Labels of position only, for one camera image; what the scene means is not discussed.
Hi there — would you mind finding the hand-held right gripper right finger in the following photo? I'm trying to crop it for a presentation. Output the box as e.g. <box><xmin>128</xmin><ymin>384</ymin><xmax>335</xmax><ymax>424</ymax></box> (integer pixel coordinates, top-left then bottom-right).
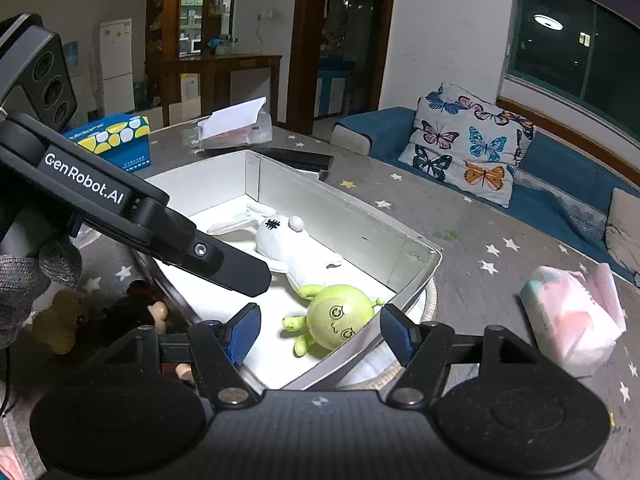
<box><xmin>379</xmin><ymin>304</ymin><xmax>546</xmax><ymax>409</ymax></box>

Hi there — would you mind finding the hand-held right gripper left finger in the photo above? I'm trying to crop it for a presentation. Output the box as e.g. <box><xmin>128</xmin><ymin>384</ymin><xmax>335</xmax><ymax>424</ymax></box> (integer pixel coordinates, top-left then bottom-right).
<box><xmin>87</xmin><ymin>302</ymin><xmax>263</xmax><ymax>408</ymax></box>

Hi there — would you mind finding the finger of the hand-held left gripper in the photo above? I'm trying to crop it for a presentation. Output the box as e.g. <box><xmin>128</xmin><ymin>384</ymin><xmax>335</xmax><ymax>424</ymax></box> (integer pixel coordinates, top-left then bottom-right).
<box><xmin>147</xmin><ymin>229</ymin><xmax>272</xmax><ymax>297</ymax></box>

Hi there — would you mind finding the white rabbit plush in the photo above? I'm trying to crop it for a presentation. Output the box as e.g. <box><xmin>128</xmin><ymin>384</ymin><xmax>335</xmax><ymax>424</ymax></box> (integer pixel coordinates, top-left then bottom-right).
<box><xmin>207</xmin><ymin>202</ymin><xmax>344</xmax><ymax>291</ymax></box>

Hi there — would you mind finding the green alien toy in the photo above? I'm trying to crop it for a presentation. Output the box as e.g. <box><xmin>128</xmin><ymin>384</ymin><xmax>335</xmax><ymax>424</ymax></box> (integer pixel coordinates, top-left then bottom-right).
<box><xmin>282</xmin><ymin>284</ymin><xmax>387</xmax><ymax>358</ymax></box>

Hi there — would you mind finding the black-haired doll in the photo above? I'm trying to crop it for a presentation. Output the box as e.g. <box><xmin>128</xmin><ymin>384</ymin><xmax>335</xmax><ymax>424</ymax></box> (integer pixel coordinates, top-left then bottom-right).
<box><xmin>102</xmin><ymin>280</ymin><xmax>196</xmax><ymax>386</ymax></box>

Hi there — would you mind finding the grey cardboard box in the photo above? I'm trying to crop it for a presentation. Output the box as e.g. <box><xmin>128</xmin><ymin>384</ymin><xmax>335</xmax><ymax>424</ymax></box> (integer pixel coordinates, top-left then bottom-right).
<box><xmin>132</xmin><ymin>149</ymin><xmax>443</xmax><ymax>391</ymax></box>

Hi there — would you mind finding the tan bear toy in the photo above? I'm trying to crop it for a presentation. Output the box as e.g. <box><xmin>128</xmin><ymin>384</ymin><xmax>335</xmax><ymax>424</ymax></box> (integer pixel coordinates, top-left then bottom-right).
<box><xmin>32</xmin><ymin>287</ymin><xmax>99</xmax><ymax>356</ymax></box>

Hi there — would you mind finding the person's left hand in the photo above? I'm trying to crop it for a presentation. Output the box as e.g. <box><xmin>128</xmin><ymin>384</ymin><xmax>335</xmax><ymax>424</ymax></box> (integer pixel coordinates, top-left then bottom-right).
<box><xmin>0</xmin><ymin>237</ymin><xmax>84</xmax><ymax>347</ymax></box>

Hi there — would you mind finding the blue yellow tissue box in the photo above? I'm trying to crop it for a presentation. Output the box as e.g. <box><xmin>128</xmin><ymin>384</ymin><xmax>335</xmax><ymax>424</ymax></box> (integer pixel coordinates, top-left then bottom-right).
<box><xmin>62</xmin><ymin>114</ymin><xmax>153</xmax><ymax>175</ymax></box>

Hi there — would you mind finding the white refrigerator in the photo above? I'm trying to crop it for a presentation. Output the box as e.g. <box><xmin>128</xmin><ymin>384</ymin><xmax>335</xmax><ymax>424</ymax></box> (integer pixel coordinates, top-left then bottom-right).
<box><xmin>98</xmin><ymin>18</ymin><xmax>135</xmax><ymax>116</ymax></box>

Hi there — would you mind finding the long black remote control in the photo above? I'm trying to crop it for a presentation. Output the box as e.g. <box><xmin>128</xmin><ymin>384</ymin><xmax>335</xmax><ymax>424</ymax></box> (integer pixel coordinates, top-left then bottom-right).
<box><xmin>202</xmin><ymin>146</ymin><xmax>335</xmax><ymax>174</ymax></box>

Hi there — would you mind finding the clear plastic box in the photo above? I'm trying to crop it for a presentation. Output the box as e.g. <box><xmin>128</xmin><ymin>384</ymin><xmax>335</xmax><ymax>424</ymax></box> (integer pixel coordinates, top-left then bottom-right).
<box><xmin>196</xmin><ymin>112</ymin><xmax>274</xmax><ymax>149</ymax></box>

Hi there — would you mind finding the pink tissue pack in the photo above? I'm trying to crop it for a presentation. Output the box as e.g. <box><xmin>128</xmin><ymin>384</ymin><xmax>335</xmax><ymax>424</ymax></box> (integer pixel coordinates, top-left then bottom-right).
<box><xmin>520</xmin><ymin>262</ymin><xmax>628</xmax><ymax>378</ymax></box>

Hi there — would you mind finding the wooden cabinet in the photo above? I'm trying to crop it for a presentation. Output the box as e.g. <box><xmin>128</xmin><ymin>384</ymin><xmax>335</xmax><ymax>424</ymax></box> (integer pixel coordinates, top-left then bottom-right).
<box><xmin>145</xmin><ymin>0</ymin><xmax>239</xmax><ymax>111</ymax></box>

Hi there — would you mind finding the wooden counter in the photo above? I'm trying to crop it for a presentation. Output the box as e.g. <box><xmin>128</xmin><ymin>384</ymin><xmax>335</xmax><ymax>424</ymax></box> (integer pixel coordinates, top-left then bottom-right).
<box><xmin>162</xmin><ymin>54</ymin><xmax>284</xmax><ymax>128</ymax></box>

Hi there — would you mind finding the blue plastic bag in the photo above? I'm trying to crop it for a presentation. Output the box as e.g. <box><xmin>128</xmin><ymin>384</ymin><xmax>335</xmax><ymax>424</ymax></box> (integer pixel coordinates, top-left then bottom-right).
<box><xmin>206</xmin><ymin>35</ymin><xmax>237</xmax><ymax>57</ymax></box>

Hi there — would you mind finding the butterfly print pillow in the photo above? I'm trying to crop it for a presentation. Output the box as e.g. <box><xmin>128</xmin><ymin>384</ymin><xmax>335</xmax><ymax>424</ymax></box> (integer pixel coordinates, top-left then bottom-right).
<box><xmin>398</xmin><ymin>83</ymin><xmax>536</xmax><ymax>208</ymax></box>

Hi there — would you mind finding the blue cabinet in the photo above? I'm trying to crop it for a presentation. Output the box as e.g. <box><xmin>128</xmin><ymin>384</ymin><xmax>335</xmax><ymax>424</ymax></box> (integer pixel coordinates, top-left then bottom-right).
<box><xmin>317</xmin><ymin>57</ymin><xmax>352</xmax><ymax>119</ymax></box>

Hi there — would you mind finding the blue sofa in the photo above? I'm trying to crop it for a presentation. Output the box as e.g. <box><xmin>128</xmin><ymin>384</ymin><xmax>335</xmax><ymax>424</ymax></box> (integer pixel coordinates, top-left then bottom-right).
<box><xmin>331</xmin><ymin>106</ymin><xmax>640</xmax><ymax>286</ymax></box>

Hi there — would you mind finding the grey cushion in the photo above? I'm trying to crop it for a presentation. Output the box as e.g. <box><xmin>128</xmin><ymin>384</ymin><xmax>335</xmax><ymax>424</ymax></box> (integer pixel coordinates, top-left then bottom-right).
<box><xmin>604</xmin><ymin>187</ymin><xmax>640</xmax><ymax>277</ymax></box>

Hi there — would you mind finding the window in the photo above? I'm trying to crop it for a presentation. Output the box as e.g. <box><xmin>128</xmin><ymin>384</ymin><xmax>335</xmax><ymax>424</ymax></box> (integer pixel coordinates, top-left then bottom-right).
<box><xmin>502</xmin><ymin>0</ymin><xmax>640</xmax><ymax>131</ymax></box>

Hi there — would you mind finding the wooden door frame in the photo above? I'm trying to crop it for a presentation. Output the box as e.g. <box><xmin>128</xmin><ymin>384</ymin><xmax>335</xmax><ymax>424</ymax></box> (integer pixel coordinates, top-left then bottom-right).
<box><xmin>286</xmin><ymin>0</ymin><xmax>399</xmax><ymax>136</ymax></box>

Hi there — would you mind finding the black cable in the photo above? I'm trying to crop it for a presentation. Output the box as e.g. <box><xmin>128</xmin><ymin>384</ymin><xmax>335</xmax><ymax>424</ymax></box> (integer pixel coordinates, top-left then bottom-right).
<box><xmin>0</xmin><ymin>347</ymin><xmax>12</xmax><ymax>418</ymax></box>

